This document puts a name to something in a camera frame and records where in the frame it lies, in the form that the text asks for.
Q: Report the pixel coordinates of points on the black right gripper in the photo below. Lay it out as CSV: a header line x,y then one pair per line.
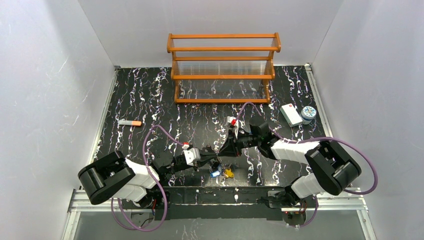
x,y
234,143

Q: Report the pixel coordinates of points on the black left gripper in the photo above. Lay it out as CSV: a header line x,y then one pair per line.
x,y
201,156

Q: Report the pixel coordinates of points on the cluster of tagged keys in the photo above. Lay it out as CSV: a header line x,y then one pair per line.
x,y
222,170

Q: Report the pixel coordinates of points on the blue key tag front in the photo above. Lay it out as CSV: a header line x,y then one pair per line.
x,y
215,174

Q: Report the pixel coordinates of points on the yellow key tag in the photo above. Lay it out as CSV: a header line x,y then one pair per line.
x,y
228,173

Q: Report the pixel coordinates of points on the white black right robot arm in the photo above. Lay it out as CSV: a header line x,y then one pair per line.
x,y
333,169

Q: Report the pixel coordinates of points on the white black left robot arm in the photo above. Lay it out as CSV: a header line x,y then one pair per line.
x,y
115,176

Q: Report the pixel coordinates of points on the white rectangular box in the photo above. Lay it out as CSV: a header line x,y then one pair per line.
x,y
291,115

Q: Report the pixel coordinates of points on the orange wooden shelf rack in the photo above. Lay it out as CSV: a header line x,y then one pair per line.
x,y
228,68

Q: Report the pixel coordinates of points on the blue white round tin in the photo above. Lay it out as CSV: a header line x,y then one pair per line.
x,y
307,114

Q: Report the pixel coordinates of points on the orange grey marker pen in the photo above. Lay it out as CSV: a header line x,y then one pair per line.
x,y
132,123

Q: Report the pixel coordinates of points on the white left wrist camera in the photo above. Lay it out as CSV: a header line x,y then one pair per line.
x,y
192,156

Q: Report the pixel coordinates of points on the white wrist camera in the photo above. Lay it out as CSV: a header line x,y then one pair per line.
x,y
233,124
192,156

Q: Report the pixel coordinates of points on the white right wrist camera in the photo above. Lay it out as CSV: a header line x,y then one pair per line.
x,y
233,124

